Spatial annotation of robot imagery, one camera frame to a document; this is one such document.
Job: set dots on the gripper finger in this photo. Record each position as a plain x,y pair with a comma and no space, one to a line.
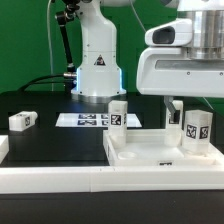
174,113

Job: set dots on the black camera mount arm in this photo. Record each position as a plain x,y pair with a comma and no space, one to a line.
63,17

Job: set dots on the white sheet with markers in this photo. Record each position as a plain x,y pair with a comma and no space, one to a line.
92,120

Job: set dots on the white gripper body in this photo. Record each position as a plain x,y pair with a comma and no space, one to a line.
164,68

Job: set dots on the white U-shaped fence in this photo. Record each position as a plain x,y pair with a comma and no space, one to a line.
100,179

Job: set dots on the white square table top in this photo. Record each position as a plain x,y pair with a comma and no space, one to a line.
146,147

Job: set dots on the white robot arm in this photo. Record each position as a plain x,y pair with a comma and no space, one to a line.
98,76

